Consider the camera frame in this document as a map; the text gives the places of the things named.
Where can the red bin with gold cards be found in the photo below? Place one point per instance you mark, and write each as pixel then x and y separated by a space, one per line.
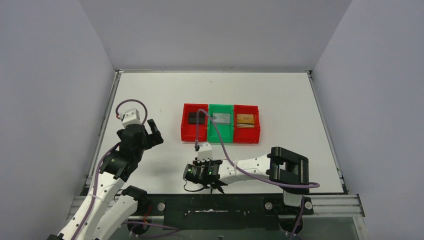
pixel 246 135

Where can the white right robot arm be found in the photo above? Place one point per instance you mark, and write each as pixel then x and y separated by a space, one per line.
pixel 280 167

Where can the red bin with black card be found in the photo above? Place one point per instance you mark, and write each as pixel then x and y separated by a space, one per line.
pixel 188 131

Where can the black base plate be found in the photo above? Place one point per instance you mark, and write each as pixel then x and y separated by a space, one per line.
pixel 222 221

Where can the gold card stack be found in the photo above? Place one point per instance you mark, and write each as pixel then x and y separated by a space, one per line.
pixel 245 120

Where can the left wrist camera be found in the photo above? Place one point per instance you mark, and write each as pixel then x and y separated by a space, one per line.
pixel 130 117

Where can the black card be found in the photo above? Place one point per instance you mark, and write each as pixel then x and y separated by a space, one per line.
pixel 192 118

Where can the silver card stack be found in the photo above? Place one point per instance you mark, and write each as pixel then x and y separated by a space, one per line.
pixel 221 118

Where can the aluminium frame rail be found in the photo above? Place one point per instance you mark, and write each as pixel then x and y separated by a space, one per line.
pixel 267 204

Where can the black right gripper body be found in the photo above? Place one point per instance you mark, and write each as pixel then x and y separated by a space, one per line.
pixel 209 180

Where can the green plastic bin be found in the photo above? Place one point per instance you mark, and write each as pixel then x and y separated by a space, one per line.
pixel 226 130

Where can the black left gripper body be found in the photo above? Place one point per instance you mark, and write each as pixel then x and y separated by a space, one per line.
pixel 147 136

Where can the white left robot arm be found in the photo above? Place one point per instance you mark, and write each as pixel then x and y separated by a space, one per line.
pixel 112 171

